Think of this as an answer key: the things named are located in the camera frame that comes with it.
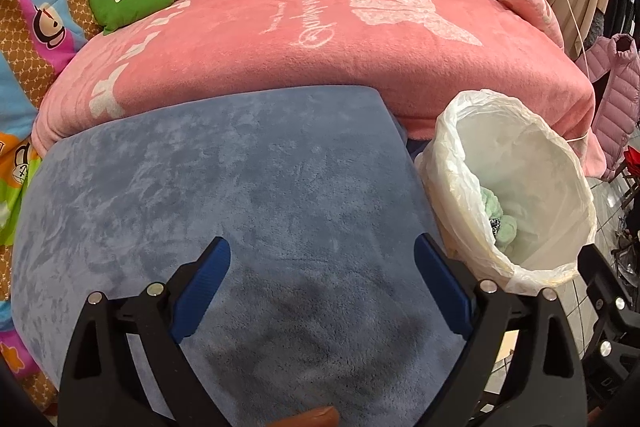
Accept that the person's left hand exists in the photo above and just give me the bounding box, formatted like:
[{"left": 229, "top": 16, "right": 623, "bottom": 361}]
[{"left": 291, "top": 405, "right": 342, "bottom": 427}]

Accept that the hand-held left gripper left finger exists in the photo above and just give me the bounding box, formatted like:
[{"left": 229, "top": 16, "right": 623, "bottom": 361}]
[{"left": 57, "top": 237, "right": 232, "bottom": 427}]

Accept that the blue-grey plush blanket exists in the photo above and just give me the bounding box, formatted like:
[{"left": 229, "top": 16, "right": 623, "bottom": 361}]
[{"left": 10, "top": 86, "right": 481, "bottom": 427}]

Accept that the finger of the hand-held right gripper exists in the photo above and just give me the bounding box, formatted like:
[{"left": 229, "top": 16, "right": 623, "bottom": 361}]
[{"left": 577, "top": 244, "right": 640, "bottom": 410}]

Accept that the small pink pillow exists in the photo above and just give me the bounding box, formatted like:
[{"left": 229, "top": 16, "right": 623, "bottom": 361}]
[{"left": 475, "top": 0, "right": 566, "bottom": 54}]

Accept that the colourful cartoon printed quilt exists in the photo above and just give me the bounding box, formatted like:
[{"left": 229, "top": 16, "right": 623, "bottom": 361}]
[{"left": 0, "top": 0, "right": 101, "bottom": 380}]

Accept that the pink printed blanket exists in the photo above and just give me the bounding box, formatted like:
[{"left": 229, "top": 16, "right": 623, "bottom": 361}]
[{"left": 31, "top": 0, "right": 607, "bottom": 175}]

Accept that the trash bin with plastic liner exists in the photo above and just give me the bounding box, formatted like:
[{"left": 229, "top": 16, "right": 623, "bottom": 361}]
[{"left": 415, "top": 89, "right": 598, "bottom": 295}]

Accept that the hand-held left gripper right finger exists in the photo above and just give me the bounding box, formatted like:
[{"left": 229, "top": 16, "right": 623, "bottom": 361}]
[{"left": 414, "top": 233, "right": 587, "bottom": 427}]

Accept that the pink puffer jacket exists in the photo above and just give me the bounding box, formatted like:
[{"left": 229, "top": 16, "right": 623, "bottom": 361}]
[{"left": 575, "top": 33, "right": 640, "bottom": 180}]

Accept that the red cloth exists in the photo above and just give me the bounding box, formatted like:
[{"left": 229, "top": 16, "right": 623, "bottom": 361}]
[{"left": 620, "top": 144, "right": 640, "bottom": 180}]

